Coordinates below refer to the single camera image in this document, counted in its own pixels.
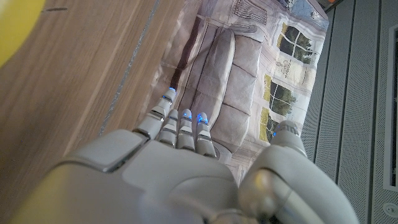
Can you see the yellow toy banana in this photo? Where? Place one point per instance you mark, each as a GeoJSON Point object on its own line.
{"type": "Point", "coordinates": [15, 28]}

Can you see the printed sofa room backdrop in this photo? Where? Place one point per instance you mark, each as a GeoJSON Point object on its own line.
{"type": "Point", "coordinates": [242, 77]}

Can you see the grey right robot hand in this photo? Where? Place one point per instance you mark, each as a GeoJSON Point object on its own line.
{"type": "Point", "coordinates": [174, 174]}

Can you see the grey tape outline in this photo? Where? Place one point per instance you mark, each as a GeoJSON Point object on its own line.
{"type": "Point", "coordinates": [130, 62]}

